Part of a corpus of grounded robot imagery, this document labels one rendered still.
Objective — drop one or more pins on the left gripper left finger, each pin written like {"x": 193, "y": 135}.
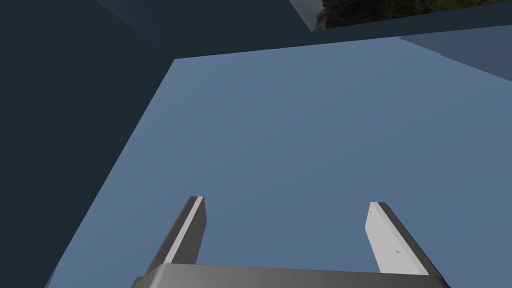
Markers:
{"x": 184, "y": 236}

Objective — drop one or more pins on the window with outdoor view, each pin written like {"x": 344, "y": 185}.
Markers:
{"x": 384, "y": 12}

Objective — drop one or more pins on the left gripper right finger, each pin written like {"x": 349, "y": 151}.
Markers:
{"x": 394, "y": 244}

